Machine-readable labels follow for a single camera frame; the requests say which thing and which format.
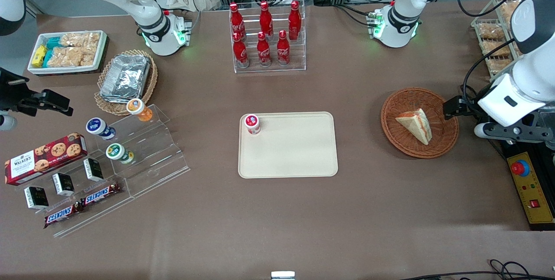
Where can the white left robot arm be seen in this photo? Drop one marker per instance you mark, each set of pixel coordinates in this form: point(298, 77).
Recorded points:
point(401, 7)

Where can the Snickers chocolate bar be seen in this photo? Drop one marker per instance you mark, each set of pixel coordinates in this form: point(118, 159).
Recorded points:
point(100, 194)
point(60, 215)

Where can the clear acrylic step stand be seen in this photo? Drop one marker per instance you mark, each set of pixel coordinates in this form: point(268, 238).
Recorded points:
point(104, 215)
point(160, 158)

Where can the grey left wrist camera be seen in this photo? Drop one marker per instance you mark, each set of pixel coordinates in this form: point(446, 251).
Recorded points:
point(511, 132)

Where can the yellow emergency stop box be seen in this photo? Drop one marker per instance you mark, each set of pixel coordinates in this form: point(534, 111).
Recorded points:
point(531, 189)

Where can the yellow snack packet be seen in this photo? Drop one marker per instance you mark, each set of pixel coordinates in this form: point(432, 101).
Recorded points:
point(39, 56)

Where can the red-lid yogurt cup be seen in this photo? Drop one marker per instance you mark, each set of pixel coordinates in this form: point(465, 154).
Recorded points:
point(252, 123)

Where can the clear bag of rice crackers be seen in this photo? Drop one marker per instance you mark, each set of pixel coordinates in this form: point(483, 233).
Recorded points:
point(80, 39)
point(71, 56)

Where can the triangular sandwich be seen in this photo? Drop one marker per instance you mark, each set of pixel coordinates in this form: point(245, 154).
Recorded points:
point(416, 124)

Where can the blue-lid yogurt cup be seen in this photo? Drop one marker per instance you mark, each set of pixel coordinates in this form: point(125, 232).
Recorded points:
point(97, 126)

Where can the white rectangular snack bin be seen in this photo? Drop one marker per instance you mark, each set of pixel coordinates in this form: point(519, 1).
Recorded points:
point(102, 50)

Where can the red Walkers cookie box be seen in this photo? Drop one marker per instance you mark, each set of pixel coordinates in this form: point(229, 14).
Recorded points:
point(43, 158)

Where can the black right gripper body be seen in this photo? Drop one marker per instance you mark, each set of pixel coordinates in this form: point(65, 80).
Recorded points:
point(13, 93)

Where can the teal snack packet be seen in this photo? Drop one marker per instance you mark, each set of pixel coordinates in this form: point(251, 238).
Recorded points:
point(48, 58)
point(54, 43)

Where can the red cola bottle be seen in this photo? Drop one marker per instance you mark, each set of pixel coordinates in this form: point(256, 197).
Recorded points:
point(295, 20)
point(266, 20)
point(240, 52)
point(263, 52)
point(283, 50)
point(236, 20)

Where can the stacked aluminium foil containers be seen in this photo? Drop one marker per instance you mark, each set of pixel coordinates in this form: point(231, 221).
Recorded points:
point(125, 76)

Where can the round brown wicker basket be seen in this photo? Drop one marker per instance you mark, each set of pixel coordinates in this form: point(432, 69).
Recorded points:
point(399, 137)

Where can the orange-lid yogurt cup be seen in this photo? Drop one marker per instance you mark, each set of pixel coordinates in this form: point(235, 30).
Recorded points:
point(138, 109)

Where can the clear acrylic bottle rack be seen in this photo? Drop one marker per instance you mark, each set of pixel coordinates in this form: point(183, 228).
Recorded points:
point(299, 61)

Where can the oval light wicker basket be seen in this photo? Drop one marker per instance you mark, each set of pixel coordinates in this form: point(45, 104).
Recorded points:
point(149, 85)

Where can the small black chocolate box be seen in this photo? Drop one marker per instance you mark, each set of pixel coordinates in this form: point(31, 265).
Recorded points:
point(63, 183)
point(93, 169)
point(37, 197)

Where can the clear bag of fried snacks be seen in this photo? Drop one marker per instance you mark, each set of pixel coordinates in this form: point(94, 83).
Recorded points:
point(496, 48)
point(508, 11)
point(501, 65)
point(491, 30)

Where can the green-lid yogurt cup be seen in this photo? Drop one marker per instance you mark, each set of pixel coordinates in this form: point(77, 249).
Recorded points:
point(116, 152)

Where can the black countertop appliance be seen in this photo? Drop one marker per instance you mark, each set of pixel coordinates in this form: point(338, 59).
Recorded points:
point(511, 210)

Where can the beige plastic tray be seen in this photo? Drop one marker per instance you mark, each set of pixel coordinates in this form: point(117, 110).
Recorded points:
point(290, 150)

